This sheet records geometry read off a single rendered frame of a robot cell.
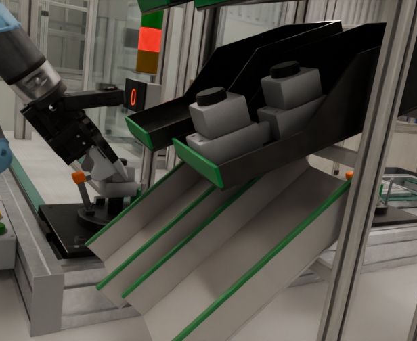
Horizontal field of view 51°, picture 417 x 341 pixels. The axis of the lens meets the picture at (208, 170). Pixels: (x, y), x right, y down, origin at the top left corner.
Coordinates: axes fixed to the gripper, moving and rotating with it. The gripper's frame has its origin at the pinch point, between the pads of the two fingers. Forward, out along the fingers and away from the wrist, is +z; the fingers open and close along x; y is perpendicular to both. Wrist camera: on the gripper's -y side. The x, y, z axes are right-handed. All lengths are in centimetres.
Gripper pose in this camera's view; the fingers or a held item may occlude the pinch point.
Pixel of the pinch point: (120, 170)
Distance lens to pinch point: 86.7
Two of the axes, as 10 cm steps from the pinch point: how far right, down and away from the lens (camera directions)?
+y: -7.2, 6.4, -2.5
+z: 4.6, 7.2, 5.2
